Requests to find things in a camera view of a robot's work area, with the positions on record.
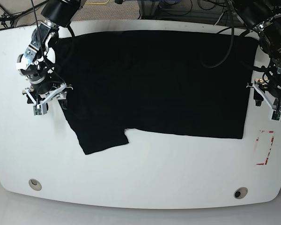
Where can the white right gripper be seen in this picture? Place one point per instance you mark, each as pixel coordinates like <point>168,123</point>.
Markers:
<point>59,92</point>

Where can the left table cable grommet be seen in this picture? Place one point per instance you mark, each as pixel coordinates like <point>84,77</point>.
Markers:
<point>35,185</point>

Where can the right table cable grommet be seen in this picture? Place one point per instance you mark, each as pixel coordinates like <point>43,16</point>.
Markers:
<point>240,193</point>

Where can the red tape rectangle marker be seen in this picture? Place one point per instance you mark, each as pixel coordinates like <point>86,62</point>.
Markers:
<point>263,146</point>

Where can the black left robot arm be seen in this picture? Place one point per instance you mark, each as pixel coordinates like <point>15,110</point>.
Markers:
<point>258,17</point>

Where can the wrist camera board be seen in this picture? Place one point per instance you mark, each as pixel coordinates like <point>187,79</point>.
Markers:
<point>276,115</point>
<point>40,109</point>

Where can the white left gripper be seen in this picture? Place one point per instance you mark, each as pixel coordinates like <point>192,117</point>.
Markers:
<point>260,88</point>

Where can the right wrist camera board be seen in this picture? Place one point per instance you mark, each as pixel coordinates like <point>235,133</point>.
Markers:
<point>40,109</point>

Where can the table cable grommet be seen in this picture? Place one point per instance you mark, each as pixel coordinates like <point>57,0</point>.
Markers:
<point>240,193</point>
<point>35,185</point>

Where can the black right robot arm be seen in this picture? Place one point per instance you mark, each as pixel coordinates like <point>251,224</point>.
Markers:
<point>43,75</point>

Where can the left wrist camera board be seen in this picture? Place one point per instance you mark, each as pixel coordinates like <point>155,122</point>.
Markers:
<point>276,115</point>

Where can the black T-shirt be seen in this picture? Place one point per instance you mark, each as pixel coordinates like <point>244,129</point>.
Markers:
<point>169,82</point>

